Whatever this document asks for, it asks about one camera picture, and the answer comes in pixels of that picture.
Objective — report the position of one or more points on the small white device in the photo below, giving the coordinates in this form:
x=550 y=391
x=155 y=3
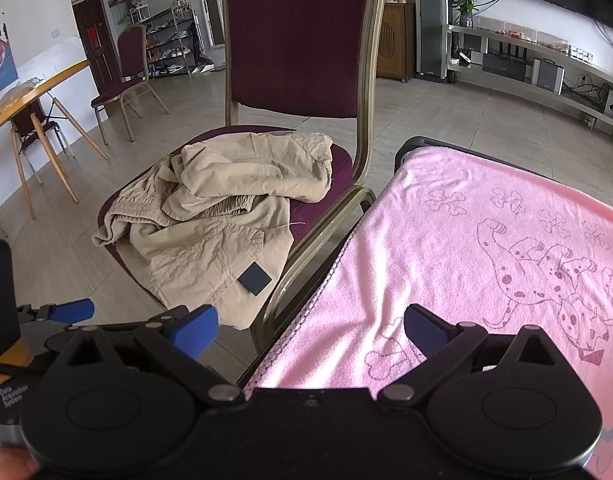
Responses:
x=464 y=59

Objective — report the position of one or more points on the khaki pants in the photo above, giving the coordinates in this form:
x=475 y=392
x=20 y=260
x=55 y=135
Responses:
x=211 y=250

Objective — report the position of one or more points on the maroon chair with gold frame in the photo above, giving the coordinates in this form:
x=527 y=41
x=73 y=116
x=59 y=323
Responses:
x=296 y=35
x=131 y=55

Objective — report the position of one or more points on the row of clear display cases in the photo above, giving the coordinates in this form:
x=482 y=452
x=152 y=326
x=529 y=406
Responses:
x=521 y=32

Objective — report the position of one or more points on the grey metal television stand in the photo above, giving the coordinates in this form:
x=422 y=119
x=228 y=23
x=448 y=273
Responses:
x=516 y=40

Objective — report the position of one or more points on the dark red door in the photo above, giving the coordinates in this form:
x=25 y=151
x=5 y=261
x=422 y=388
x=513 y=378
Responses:
x=94 y=35

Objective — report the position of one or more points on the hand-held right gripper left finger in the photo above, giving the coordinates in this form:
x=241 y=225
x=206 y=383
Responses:
x=196 y=331

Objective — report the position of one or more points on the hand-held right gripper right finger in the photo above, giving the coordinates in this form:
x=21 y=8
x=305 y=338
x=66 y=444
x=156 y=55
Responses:
x=426 y=331

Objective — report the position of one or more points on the clear plastic bag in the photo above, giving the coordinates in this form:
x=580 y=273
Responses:
x=16 y=95

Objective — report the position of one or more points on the wooden dining table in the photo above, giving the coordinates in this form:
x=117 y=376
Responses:
x=36 y=92

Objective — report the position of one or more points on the metal shoe rack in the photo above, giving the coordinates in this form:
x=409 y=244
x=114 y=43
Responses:
x=166 y=50

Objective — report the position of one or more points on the brown wooden cabinet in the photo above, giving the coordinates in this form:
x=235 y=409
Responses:
x=394 y=40

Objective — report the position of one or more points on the pink printed towel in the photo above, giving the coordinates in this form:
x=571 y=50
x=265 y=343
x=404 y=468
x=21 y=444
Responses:
x=436 y=260

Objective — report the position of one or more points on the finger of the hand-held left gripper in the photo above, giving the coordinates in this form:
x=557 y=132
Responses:
x=74 y=310

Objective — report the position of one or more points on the small grey speaker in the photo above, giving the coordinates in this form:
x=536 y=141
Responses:
x=551 y=77
x=536 y=72

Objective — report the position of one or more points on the dark folding chair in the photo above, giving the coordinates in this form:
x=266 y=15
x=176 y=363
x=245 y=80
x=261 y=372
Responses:
x=29 y=120

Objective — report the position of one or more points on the grey tower speaker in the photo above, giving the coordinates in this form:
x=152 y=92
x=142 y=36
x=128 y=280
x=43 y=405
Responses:
x=431 y=20

